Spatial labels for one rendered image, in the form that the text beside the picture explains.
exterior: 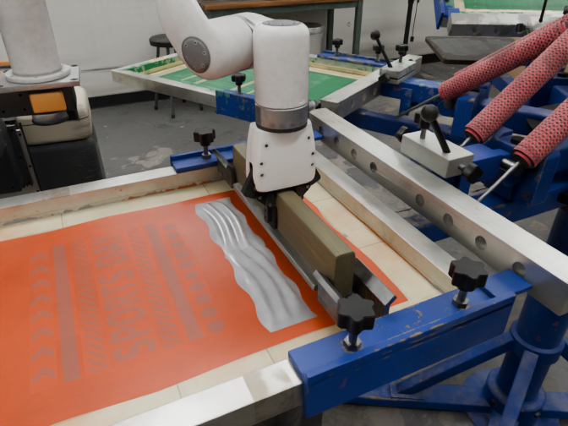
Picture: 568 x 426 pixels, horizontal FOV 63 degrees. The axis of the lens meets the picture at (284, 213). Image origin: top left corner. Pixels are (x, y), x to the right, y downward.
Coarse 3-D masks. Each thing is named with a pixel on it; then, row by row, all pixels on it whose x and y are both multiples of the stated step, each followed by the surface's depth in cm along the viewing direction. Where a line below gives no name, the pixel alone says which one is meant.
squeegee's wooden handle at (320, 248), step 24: (240, 144) 87; (240, 168) 85; (288, 192) 71; (288, 216) 69; (312, 216) 65; (288, 240) 71; (312, 240) 63; (336, 240) 61; (312, 264) 65; (336, 264) 58; (336, 288) 60
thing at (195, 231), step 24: (120, 216) 85; (144, 216) 85; (168, 216) 85; (192, 216) 85; (24, 240) 79; (48, 240) 79; (72, 240) 79; (192, 240) 79; (264, 240) 79; (0, 264) 73; (24, 264) 73; (0, 288) 68; (24, 288) 68; (0, 312) 64
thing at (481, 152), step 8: (480, 144) 92; (472, 152) 88; (480, 152) 88; (488, 152) 88; (496, 152) 88; (480, 160) 86; (488, 160) 87; (496, 160) 88; (424, 168) 83; (480, 168) 87; (488, 168) 88; (496, 168) 89; (440, 176) 83; (456, 176) 85; (488, 176) 89; (496, 176) 90
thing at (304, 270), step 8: (240, 184) 87; (240, 192) 85; (248, 200) 82; (248, 208) 82; (256, 208) 80; (256, 216) 79; (264, 224) 76; (272, 232) 74; (280, 232) 74; (280, 240) 72; (288, 248) 70; (288, 256) 69; (296, 256) 68; (296, 264) 67; (304, 264) 67; (304, 272) 65; (312, 272) 65; (312, 280) 64; (312, 288) 63
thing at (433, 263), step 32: (320, 160) 97; (64, 192) 86; (96, 192) 87; (128, 192) 90; (160, 192) 92; (352, 192) 86; (0, 224) 82; (384, 224) 77; (416, 256) 71; (448, 256) 69; (448, 288) 66; (224, 384) 50; (256, 384) 50; (288, 384) 50; (160, 416) 47; (192, 416) 47; (224, 416) 47; (256, 416) 49
